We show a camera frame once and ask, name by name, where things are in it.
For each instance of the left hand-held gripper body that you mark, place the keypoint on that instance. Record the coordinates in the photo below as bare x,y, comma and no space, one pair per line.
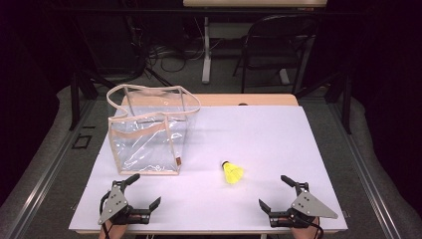
114,204

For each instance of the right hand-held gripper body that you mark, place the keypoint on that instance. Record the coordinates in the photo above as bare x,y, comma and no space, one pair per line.
308,204

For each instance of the yellow shuttlecock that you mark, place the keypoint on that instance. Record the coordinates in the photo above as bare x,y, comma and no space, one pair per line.
234,174

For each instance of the clear plastic bag beige trim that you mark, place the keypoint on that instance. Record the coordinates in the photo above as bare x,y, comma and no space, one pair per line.
142,132

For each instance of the person's left hand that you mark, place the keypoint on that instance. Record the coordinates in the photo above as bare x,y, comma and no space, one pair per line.
114,232

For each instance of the person's right hand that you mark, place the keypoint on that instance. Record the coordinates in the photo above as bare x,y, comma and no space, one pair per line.
307,233

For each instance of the white table board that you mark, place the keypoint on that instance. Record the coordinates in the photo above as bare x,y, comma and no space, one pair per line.
249,139

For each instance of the wooden table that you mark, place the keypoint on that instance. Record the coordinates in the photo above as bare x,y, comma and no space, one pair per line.
265,99

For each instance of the black tripod stand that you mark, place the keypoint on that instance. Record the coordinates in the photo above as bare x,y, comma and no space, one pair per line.
159,78

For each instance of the black folding chair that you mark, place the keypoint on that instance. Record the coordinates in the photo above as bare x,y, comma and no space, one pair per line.
244,66

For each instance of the white desk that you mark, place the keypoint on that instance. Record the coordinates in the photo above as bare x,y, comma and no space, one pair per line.
206,49

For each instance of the black horizontal bar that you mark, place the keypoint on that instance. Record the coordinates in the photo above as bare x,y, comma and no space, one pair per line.
132,11

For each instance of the aluminium frame rail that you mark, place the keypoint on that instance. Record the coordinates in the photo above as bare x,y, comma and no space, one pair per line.
362,172
53,172

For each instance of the black metal post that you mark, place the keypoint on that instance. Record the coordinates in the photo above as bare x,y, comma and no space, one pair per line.
74,106
347,109

